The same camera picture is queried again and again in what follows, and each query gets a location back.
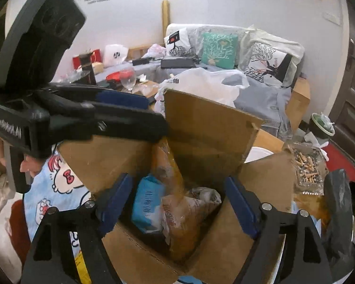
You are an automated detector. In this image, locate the cartoon printed blanket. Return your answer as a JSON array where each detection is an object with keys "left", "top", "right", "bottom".
[{"left": 23, "top": 144, "right": 93, "bottom": 284}]

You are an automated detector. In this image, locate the red gift box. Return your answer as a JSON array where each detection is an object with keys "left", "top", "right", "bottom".
[{"left": 72, "top": 49, "right": 102, "bottom": 69}]

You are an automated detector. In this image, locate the white plastic bag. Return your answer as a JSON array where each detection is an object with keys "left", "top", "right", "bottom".
[{"left": 154, "top": 67, "right": 251, "bottom": 116}]

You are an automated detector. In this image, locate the small white tree-print cushion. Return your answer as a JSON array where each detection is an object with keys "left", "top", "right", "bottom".
[{"left": 164, "top": 27, "right": 196, "bottom": 57}]

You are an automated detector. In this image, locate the black plastic bag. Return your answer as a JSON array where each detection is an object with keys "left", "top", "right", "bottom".
[{"left": 322, "top": 169, "right": 355, "bottom": 273}]

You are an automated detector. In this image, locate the grey sofa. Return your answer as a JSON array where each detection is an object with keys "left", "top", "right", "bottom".
[{"left": 165, "top": 23, "right": 306, "bottom": 89}]

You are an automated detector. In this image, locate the closed brown carton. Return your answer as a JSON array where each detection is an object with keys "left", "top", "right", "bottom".
[{"left": 284, "top": 77, "right": 311, "bottom": 131}]

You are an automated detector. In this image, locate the white plate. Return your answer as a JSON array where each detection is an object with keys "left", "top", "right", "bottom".
[{"left": 244, "top": 146, "right": 275, "bottom": 164}]

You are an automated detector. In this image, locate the wooden pole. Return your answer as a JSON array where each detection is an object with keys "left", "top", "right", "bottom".
[{"left": 160, "top": 0, "right": 171, "bottom": 40}]

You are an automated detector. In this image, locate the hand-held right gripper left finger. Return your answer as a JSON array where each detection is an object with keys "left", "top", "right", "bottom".
[{"left": 19, "top": 172, "right": 134, "bottom": 284}]

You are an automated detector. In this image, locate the cardboard box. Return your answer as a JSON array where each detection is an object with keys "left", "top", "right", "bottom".
[{"left": 58, "top": 89, "right": 295, "bottom": 284}]

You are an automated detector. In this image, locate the white round pouch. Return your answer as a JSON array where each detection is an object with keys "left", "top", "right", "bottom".
[{"left": 103, "top": 44, "right": 128, "bottom": 67}]

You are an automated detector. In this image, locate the red flat case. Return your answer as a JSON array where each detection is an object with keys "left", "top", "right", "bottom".
[{"left": 106, "top": 70, "right": 134, "bottom": 82}]

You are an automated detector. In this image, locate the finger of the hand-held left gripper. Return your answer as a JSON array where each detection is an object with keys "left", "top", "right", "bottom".
[
  {"left": 46, "top": 93, "right": 170, "bottom": 150},
  {"left": 47, "top": 84, "right": 150, "bottom": 111}
]

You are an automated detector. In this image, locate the brown printed snack bag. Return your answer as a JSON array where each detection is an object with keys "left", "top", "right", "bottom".
[{"left": 161, "top": 187, "right": 222, "bottom": 261}]

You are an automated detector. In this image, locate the orange clear snack bag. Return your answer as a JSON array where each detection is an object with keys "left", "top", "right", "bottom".
[{"left": 151, "top": 138, "right": 186, "bottom": 193}]

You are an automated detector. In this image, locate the yellow packet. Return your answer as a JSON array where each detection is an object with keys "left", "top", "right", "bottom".
[{"left": 74, "top": 251, "right": 93, "bottom": 284}]

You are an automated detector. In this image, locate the glass ashtray with cigarette butts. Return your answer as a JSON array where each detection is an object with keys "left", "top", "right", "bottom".
[{"left": 285, "top": 143, "right": 329, "bottom": 196}]

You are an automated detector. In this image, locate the white wall switch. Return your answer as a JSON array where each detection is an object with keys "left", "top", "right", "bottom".
[{"left": 322, "top": 11, "right": 342, "bottom": 26}]

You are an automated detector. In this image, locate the dark wooden door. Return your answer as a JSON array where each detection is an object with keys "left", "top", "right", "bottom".
[{"left": 328, "top": 14, "right": 355, "bottom": 167}]

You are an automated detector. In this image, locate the dark bottle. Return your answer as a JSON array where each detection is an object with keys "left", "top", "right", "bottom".
[{"left": 78, "top": 52, "right": 97, "bottom": 85}]

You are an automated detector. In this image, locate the blue snack packet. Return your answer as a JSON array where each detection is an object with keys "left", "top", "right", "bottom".
[{"left": 132, "top": 175, "right": 167, "bottom": 234}]

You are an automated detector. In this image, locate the wine glass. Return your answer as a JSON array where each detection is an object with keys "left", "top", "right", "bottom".
[{"left": 120, "top": 68, "right": 137, "bottom": 93}]

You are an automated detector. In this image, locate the black laptop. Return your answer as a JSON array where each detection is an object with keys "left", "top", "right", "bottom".
[{"left": 160, "top": 58, "right": 197, "bottom": 69}]

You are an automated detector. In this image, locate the large white tree-print cushion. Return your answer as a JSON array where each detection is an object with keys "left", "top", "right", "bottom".
[{"left": 243, "top": 42, "right": 294, "bottom": 88}]

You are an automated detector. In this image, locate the person's left hand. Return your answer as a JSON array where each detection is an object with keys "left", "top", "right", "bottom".
[{"left": 19, "top": 151, "right": 51, "bottom": 181}]

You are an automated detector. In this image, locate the red mat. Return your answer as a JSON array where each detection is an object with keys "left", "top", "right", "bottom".
[{"left": 322, "top": 141, "right": 355, "bottom": 182}]

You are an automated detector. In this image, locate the teal patterned cushion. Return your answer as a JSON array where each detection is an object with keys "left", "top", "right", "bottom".
[{"left": 200, "top": 32, "right": 239, "bottom": 70}]

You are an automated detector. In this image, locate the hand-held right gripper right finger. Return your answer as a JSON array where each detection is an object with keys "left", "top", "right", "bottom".
[{"left": 223, "top": 176, "right": 335, "bottom": 284}]

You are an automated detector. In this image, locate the grey blanket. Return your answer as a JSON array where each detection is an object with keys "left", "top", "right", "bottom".
[{"left": 233, "top": 76, "right": 294, "bottom": 140}]

